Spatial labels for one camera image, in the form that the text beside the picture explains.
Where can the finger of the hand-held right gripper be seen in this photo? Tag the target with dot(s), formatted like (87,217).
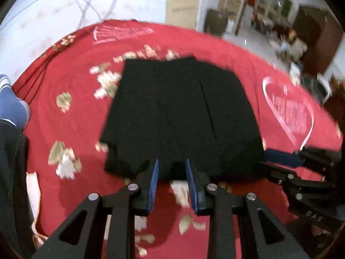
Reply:
(280,175)
(283,157)

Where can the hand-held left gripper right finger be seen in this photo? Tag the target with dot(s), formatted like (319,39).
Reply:
(192,188)

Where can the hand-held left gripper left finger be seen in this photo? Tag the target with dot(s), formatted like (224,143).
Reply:
(152,188)

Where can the black pants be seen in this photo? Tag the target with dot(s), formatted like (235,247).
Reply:
(175,113)

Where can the pile of household clutter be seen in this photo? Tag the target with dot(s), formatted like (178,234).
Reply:
(291,45)

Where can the white orange-trimmed cloth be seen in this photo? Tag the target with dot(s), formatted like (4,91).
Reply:
(33,194)

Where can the brown wooden wardrobe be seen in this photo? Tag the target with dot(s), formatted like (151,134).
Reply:
(323,37)

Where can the red floral blanket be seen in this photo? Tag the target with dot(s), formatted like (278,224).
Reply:
(67,86)

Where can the dark jeans leg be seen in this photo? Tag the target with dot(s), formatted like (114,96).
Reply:
(13,180)

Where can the dark ceramic jar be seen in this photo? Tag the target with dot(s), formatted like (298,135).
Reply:
(215,23)

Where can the printed cardboard box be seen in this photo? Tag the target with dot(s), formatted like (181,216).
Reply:
(233,8)

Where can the glass-door cabinet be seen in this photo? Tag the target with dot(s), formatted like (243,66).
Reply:
(272,0)

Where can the blue striped sock foot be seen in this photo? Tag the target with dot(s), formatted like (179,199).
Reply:
(12,105)

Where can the large plain cardboard box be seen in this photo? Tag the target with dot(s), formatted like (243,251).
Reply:
(183,2)

